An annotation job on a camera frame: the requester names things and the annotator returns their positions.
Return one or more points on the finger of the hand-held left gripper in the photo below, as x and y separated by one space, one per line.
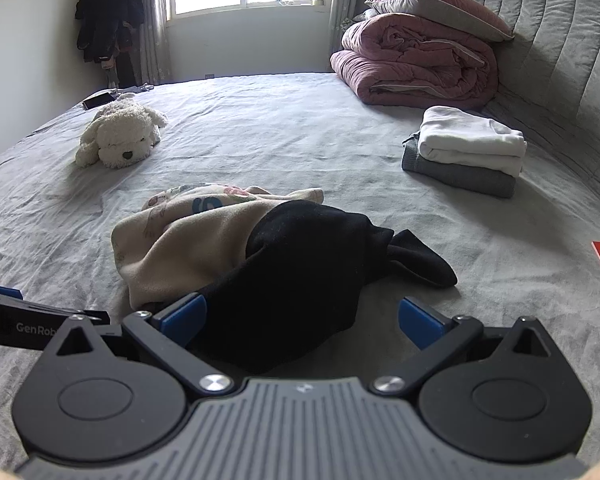
0 291

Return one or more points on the beige sweatshirt with black sleeves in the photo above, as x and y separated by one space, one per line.
190 250

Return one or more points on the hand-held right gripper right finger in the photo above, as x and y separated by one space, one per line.
420 320

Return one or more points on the grey folded sweater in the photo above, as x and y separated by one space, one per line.
460 177

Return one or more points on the white plush dog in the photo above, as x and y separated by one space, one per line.
120 135

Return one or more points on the pink and grey pillow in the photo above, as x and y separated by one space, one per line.
445 7

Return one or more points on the grey patterned curtain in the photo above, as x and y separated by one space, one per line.
152 35
345 20

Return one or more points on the dark hanging clothes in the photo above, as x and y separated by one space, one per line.
110 10

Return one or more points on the floral cloth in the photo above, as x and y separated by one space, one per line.
362 15

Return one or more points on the pink folded quilt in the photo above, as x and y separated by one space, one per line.
415 60

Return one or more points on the grey quilted headboard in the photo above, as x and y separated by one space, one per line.
570 35

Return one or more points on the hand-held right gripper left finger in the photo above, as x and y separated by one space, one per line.
182 317

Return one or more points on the white folded garment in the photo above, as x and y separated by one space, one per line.
465 140

